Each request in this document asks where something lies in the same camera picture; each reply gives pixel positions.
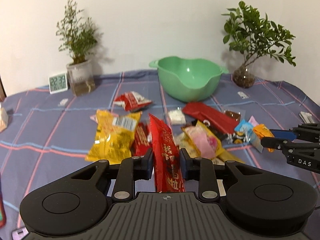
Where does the white nougat candy packet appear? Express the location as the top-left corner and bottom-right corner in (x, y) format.
(168, 109), (186, 125)

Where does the green plastic bowl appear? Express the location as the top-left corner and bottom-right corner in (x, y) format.
(149, 56), (229, 102)

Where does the light blue jelly pouch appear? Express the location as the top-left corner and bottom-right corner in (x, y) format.
(234, 120), (263, 153)

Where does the pink wrapper packet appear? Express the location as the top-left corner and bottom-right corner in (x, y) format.
(248, 116), (259, 127)

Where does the red and white snack bag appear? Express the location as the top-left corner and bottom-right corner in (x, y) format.
(113, 91), (152, 112)

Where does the long red flat packet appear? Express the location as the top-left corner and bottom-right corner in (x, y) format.
(182, 102), (239, 134)

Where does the white tablecloth label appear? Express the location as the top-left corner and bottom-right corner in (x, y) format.
(58, 98), (68, 107)
(238, 91), (249, 99)

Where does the yellow long stick packet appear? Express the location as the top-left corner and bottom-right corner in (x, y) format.
(212, 150), (245, 165)

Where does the black snack bar packet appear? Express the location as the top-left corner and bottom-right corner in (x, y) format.
(191, 120), (250, 144)

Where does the white tablecloth label left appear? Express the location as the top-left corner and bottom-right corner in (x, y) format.
(58, 98), (68, 107)

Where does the yellow pink snack bag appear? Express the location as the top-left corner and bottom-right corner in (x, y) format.
(182, 121), (225, 159)

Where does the feathery plant in clear cup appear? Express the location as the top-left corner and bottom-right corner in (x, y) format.
(55, 0), (100, 96)

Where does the yellow chip bag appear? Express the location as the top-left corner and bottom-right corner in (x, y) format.
(85, 110), (142, 165)

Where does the red small snack packet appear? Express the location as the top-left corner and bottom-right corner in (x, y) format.
(131, 122), (152, 157)

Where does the tall red snack bag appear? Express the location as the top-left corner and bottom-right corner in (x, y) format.
(149, 114), (185, 193)

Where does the orange small snack packet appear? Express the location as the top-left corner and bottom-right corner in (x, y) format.
(250, 124), (274, 153)

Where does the tissue pack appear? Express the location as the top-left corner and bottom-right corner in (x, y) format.
(0, 104), (9, 132)

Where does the brown candy clear packet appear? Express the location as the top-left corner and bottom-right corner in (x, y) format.
(224, 109), (246, 122)

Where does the leafy plant in glass vase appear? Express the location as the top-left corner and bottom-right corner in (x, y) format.
(223, 1), (296, 88)

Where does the white digital clock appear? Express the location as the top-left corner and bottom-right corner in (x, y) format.
(48, 73), (68, 94)

